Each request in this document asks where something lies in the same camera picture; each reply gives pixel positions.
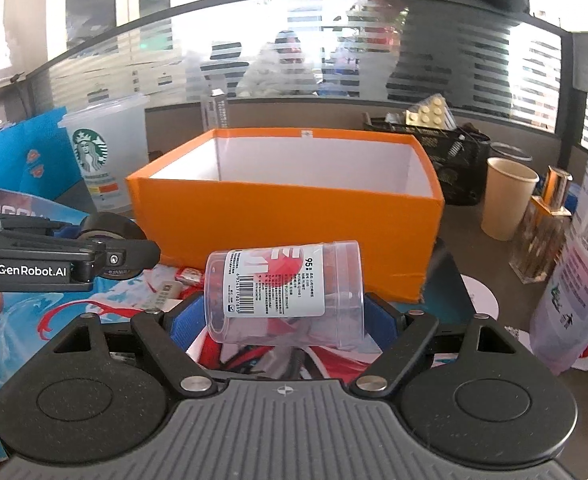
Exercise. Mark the small white labelled packet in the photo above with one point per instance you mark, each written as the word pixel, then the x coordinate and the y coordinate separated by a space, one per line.
pixel 161 294

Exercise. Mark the black tape roll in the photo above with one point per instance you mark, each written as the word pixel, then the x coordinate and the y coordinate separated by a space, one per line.
pixel 109 225

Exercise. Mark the clear acrylic box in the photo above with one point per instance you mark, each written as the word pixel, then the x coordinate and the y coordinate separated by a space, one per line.
pixel 218 112

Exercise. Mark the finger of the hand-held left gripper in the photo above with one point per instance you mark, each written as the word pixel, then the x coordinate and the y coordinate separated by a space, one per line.
pixel 19 230
pixel 129 256

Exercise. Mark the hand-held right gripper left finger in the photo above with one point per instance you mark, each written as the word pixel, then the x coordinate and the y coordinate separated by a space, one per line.
pixel 186 312

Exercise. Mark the pill blister pack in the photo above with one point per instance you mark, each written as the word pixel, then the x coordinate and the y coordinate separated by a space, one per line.
pixel 426 112

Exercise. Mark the gold perfume bottle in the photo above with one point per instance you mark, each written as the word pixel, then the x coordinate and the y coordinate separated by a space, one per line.
pixel 541 230

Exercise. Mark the frosted glass desk partition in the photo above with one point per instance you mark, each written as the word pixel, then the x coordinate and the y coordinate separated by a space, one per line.
pixel 124 60

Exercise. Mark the blue printed desk mat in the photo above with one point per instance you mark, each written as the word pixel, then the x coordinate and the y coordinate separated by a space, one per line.
pixel 119 294

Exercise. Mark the translucent plastic cup green logo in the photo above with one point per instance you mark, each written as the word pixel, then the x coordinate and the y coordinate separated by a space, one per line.
pixel 94 155

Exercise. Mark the beige paper cup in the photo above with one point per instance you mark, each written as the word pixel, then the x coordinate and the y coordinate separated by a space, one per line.
pixel 509 197

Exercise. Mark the black mesh desk organizer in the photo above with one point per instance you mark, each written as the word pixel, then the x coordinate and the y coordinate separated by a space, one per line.
pixel 461 160

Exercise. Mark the blue paper bag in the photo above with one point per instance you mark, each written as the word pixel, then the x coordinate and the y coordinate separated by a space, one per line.
pixel 19 155

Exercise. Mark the white round disc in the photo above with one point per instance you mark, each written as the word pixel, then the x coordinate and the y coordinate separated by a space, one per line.
pixel 481 300

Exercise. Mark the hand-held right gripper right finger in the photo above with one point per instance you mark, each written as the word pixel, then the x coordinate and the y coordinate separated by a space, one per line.
pixel 384 317

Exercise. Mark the clear plastic jar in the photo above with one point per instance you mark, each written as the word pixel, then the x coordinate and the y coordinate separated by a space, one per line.
pixel 284 285

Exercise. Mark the clear round lid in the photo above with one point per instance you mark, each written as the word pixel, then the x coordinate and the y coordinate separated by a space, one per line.
pixel 511 151

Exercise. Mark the orange cardboard box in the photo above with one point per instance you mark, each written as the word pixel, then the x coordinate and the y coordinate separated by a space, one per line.
pixel 294 215

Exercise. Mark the white labelled plastic packet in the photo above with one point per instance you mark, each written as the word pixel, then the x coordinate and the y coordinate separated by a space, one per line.
pixel 574 285

